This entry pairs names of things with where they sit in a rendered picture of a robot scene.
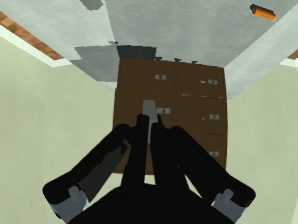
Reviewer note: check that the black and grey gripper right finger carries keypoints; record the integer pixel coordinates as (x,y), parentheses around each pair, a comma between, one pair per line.
(208,177)

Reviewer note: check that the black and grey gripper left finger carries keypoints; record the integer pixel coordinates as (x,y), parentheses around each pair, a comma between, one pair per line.
(69,194)

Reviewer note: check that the brown chest of drawers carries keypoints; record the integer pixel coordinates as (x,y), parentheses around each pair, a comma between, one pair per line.
(225,97)

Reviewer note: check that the orange battery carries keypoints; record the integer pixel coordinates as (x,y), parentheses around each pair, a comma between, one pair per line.
(263,13)

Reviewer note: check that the brown wooden drawer front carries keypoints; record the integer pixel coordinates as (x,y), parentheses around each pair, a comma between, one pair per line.
(134,74)
(128,104)
(149,165)
(193,111)
(188,83)
(215,146)

